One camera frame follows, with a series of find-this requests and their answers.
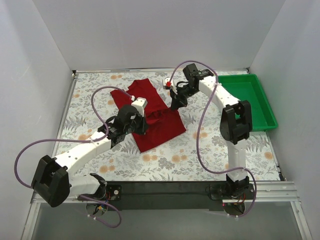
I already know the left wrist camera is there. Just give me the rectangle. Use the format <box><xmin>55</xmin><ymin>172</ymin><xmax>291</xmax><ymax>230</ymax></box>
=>
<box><xmin>131</xmin><ymin>97</ymin><xmax>148</xmax><ymax>117</ymax></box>

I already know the red t shirt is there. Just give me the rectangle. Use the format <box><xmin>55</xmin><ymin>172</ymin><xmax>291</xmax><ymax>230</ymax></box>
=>
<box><xmin>126</xmin><ymin>78</ymin><xmax>186</xmax><ymax>153</ymax></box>

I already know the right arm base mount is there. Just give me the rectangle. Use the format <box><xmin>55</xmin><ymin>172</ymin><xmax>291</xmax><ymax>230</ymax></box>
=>
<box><xmin>205</xmin><ymin>181</ymin><xmax>256</xmax><ymax>218</ymax></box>

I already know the floral patterned table mat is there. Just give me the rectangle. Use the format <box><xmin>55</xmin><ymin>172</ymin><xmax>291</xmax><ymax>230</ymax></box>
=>
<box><xmin>49</xmin><ymin>69</ymin><xmax>281</xmax><ymax>182</ymax></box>

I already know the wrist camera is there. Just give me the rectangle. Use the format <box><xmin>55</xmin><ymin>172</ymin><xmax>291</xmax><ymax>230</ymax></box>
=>
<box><xmin>162</xmin><ymin>77</ymin><xmax>178</xmax><ymax>95</ymax></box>
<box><xmin>131</xmin><ymin>97</ymin><xmax>148</xmax><ymax>117</ymax></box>

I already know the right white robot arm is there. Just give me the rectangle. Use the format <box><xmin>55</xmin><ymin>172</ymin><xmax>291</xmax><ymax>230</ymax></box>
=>
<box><xmin>163</xmin><ymin>60</ymin><xmax>253</xmax><ymax>199</ymax></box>

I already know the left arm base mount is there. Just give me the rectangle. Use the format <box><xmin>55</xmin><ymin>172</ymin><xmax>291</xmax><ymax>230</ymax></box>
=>
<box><xmin>85</xmin><ymin>184</ymin><xmax>122</xmax><ymax>217</ymax></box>

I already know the green plastic tray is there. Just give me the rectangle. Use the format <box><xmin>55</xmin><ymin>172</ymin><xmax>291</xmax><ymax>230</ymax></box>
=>
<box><xmin>218</xmin><ymin>74</ymin><xmax>278</xmax><ymax>132</ymax></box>

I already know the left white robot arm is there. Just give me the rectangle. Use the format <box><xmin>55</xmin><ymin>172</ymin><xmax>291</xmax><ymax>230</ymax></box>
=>
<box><xmin>31</xmin><ymin>99</ymin><xmax>148</xmax><ymax>208</ymax></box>

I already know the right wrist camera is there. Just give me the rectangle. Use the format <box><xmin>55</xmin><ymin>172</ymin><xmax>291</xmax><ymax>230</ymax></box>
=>
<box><xmin>162</xmin><ymin>77</ymin><xmax>178</xmax><ymax>95</ymax></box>

